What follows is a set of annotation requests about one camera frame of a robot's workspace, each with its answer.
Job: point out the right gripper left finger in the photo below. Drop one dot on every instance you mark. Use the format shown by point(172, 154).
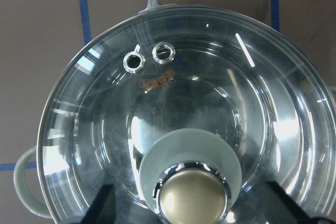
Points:
point(102, 209)

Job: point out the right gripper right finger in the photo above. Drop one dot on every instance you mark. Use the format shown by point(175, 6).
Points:
point(281, 208)

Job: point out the glass pot lid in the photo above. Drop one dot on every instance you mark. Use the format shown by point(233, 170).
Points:
point(183, 119)

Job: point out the pale green cooking pot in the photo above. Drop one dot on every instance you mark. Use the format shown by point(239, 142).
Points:
point(29, 182)

